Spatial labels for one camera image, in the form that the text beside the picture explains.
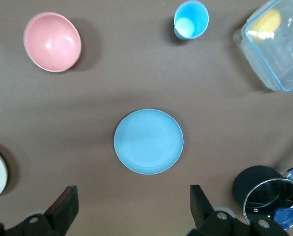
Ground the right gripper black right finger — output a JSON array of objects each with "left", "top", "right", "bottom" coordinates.
[{"left": 189, "top": 184, "right": 253, "bottom": 236}]

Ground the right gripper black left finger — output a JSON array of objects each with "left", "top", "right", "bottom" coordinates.
[{"left": 15, "top": 186, "right": 79, "bottom": 236}]

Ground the blue shallow bowl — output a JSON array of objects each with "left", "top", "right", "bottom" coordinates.
[{"left": 113, "top": 108, "right": 184, "bottom": 175}]

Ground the glass lid with blue knob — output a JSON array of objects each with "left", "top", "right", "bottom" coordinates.
[{"left": 243, "top": 178, "right": 293, "bottom": 231}]

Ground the pink deep bowl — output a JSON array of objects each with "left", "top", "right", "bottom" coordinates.
[{"left": 23, "top": 12, "right": 82, "bottom": 73}]

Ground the clear plastic food container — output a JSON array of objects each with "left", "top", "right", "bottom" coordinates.
[{"left": 233, "top": 0, "right": 293, "bottom": 93}]

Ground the clear lid with blue seal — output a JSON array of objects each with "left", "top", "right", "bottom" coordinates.
[{"left": 243, "top": 0, "right": 293, "bottom": 93}]

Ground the blue plastic cup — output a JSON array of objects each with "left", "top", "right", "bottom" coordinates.
[{"left": 173, "top": 0, "right": 210, "bottom": 40}]

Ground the yellow round food piece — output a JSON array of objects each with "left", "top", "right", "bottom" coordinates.
[{"left": 249, "top": 9, "right": 282, "bottom": 41}]

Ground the black saucepan with blue handle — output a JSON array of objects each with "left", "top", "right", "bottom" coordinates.
[{"left": 232, "top": 163, "right": 293, "bottom": 231}]

